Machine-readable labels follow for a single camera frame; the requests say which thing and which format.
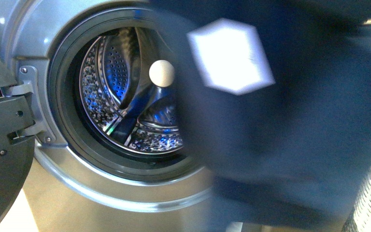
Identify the dark grey washer door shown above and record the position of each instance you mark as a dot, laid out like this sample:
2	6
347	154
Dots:
17	130

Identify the grey front-load washing machine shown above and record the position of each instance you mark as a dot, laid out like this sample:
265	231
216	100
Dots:
108	156

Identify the dark navy garment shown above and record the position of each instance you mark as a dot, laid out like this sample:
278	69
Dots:
274	98

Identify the white drum centre knob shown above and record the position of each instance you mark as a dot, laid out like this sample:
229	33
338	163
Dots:
161	73

